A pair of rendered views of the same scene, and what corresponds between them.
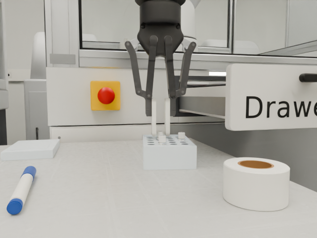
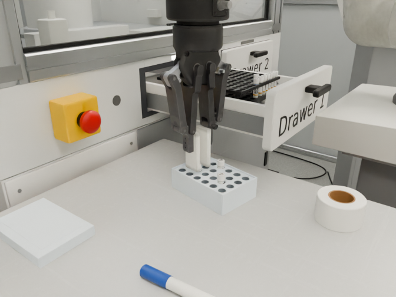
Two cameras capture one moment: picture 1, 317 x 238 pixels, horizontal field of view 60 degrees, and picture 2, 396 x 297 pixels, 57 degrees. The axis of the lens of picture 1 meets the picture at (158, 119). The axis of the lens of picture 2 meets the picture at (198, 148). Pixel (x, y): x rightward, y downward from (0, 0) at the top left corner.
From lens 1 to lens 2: 0.42 m
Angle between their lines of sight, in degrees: 42
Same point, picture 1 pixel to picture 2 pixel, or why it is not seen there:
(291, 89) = (300, 100)
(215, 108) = (234, 122)
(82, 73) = (35, 91)
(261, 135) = not seen: hidden behind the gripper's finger
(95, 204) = (269, 277)
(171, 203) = (307, 248)
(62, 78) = (7, 105)
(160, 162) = (233, 203)
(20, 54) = not seen: outside the picture
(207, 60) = (170, 42)
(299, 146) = not seen: hidden behind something
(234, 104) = (274, 128)
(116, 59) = (75, 59)
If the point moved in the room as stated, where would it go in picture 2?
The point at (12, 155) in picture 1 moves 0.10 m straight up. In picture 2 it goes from (52, 255) to (38, 187)
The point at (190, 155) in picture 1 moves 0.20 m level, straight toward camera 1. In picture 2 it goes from (253, 187) to (359, 255)
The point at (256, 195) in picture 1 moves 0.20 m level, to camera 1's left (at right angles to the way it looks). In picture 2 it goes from (356, 222) to (263, 289)
